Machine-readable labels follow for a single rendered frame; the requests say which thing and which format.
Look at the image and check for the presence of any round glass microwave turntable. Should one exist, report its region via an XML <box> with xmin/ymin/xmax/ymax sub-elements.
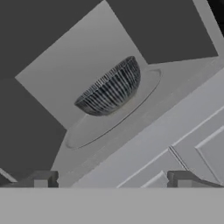
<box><xmin>65</xmin><ymin>68</ymin><xmax>162</xmax><ymax>150</ymax></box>

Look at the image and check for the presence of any white panelled cupboard door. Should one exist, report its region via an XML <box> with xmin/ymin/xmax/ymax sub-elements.
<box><xmin>170</xmin><ymin>106</ymin><xmax>224</xmax><ymax>186</ymax></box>
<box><xmin>116</xmin><ymin>147</ymin><xmax>187</xmax><ymax>188</ymax></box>

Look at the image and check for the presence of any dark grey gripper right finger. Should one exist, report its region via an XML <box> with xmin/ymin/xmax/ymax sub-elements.
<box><xmin>166</xmin><ymin>171</ymin><xmax>224</xmax><ymax>188</ymax></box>

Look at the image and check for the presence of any blue striped bowl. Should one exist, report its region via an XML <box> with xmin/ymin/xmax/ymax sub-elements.
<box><xmin>73</xmin><ymin>55</ymin><xmax>142</xmax><ymax>117</ymax></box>

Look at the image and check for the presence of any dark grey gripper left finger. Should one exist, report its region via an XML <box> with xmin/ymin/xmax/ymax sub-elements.
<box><xmin>3</xmin><ymin>170</ymin><xmax>60</xmax><ymax>188</ymax></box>

